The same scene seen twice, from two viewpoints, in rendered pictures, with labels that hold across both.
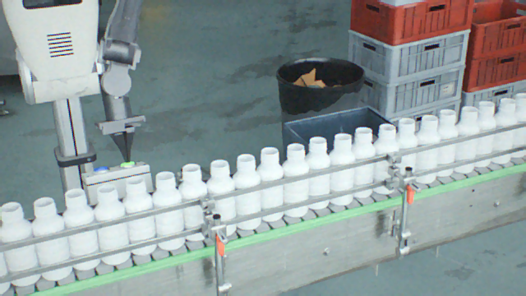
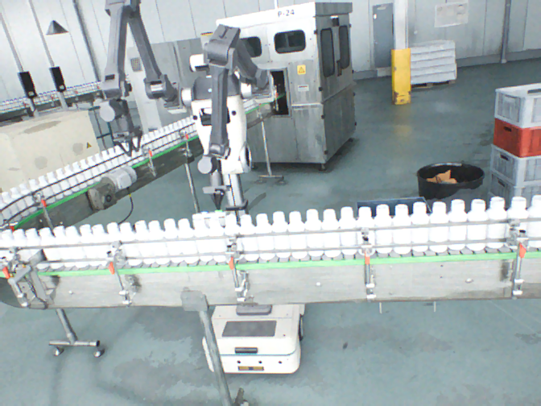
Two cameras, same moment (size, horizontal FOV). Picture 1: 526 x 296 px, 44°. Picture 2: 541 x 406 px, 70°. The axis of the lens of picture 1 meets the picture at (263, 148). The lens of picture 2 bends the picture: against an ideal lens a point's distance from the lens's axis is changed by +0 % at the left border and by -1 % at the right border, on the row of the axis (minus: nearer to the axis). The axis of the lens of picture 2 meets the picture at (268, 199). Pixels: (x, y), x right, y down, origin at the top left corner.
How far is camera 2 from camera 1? 0.73 m
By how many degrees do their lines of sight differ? 32
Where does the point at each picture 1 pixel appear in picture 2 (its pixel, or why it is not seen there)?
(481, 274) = not seen: outside the picture
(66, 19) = not seen: hidden behind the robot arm
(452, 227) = (425, 290)
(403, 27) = (530, 144)
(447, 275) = (517, 336)
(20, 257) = (142, 248)
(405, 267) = (483, 322)
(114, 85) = (203, 167)
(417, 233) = (393, 288)
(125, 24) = (215, 134)
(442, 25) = not seen: outside the picture
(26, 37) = (204, 140)
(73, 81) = (228, 165)
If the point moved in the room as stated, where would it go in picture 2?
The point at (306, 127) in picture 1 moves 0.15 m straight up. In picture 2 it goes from (373, 206) to (372, 177)
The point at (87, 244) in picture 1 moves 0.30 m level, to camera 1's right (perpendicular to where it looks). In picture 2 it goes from (173, 249) to (238, 263)
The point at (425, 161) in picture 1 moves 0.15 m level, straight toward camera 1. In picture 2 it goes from (397, 237) to (371, 258)
